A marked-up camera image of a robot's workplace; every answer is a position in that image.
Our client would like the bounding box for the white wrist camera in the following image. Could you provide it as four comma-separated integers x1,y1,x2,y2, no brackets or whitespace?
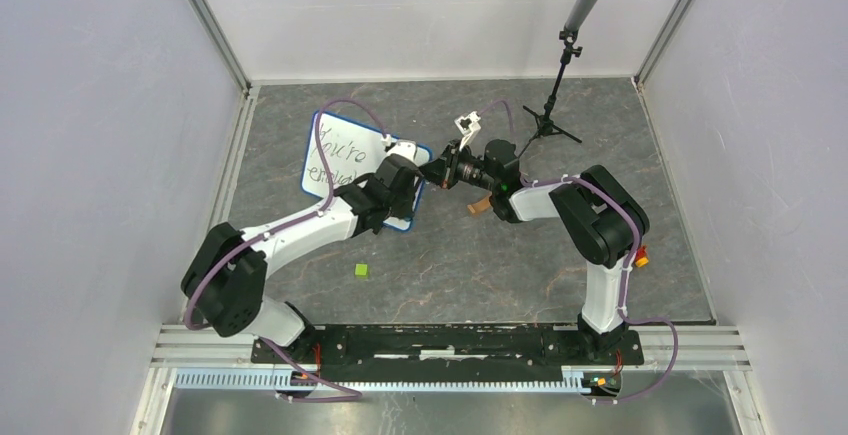
381,135,418,165
454,111,481,150

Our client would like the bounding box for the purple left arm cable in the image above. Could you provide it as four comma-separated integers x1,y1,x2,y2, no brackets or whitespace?
183,97,392,404

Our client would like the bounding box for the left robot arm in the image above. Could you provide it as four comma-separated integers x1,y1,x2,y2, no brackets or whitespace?
180,154,421,363

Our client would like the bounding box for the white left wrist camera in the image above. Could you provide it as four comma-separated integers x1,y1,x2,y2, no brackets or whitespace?
381,135,418,165

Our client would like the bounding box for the black microphone tripod stand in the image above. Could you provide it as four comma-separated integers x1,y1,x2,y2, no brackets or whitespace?
518,29,583,157

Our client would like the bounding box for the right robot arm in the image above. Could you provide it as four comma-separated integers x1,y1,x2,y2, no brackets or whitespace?
421,139,650,363

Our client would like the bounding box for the green cube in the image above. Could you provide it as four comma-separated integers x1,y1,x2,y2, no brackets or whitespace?
354,264,369,279

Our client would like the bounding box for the blue framed whiteboard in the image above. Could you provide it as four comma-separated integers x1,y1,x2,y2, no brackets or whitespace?
300,112,432,199

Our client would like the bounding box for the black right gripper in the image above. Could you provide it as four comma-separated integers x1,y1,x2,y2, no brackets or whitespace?
414,140,497,193

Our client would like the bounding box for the orange wooden block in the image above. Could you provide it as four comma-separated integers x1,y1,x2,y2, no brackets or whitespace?
467,196,492,216

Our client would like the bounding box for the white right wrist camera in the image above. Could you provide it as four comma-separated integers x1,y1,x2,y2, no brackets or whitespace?
454,111,481,150

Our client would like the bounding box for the orange red toy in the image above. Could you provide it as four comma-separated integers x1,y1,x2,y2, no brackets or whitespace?
633,245,649,268

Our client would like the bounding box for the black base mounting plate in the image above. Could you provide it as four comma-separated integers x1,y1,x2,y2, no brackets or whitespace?
285,323,645,383

